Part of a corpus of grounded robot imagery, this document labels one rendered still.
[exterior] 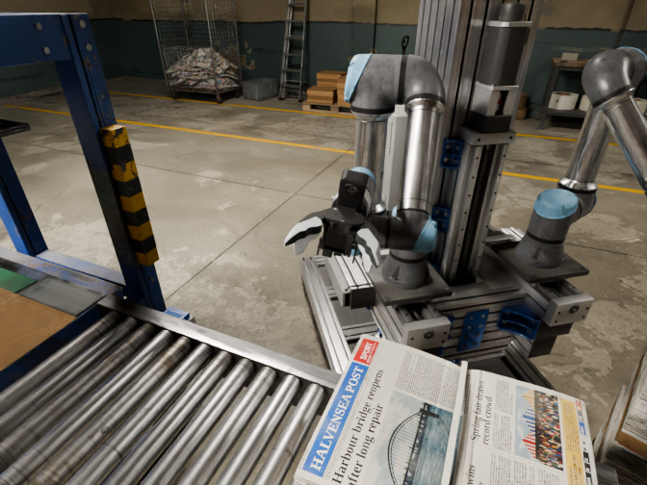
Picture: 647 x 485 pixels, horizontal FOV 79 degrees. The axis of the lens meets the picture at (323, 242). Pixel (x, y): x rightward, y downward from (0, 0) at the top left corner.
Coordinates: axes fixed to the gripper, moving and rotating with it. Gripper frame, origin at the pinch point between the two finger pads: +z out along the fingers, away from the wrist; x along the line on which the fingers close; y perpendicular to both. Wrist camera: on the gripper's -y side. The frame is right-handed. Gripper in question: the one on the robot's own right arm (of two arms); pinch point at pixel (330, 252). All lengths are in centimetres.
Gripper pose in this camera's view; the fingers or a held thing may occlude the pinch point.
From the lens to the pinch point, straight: 61.2
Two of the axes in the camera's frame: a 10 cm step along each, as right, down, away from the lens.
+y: -1.3, 8.3, 5.4
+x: -9.7, -2.3, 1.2
